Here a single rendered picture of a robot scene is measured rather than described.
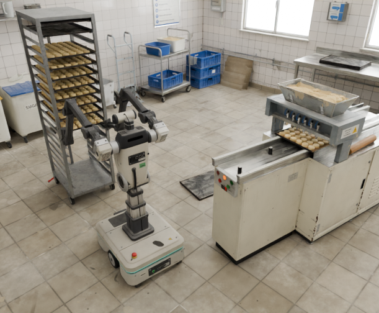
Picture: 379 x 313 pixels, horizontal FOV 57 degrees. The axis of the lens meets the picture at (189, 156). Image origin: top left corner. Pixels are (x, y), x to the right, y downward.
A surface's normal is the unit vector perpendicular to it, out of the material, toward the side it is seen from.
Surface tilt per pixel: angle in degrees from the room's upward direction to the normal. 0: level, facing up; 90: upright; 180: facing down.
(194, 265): 0
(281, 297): 0
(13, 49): 90
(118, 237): 0
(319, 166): 90
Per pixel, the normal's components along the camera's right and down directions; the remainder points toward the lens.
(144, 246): 0.00, -0.87
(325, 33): -0.71, 0.35
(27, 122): 0.66, 0.37
